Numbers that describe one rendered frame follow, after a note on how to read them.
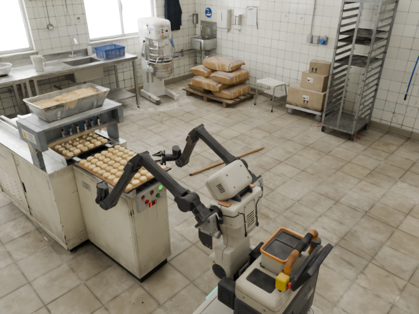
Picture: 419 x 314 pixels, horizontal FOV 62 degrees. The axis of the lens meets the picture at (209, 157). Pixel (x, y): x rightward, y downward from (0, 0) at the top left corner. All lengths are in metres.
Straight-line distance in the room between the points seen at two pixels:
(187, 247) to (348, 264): 1.36
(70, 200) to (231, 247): 1.48
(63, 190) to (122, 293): 0.90
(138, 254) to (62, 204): 0.74
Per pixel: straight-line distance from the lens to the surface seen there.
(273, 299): 1.78
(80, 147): 2.94
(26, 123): 2.86
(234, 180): 1.80
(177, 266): 3.02
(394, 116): 5.79
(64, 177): 2.89
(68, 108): 2.79
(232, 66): 6.23
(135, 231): 2.55
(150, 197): 2.45
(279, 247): 1.89
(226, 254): 2.03
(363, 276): 3.19
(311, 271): 1.74
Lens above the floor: 2.18
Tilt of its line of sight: 29 degrees down
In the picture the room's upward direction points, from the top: straight up
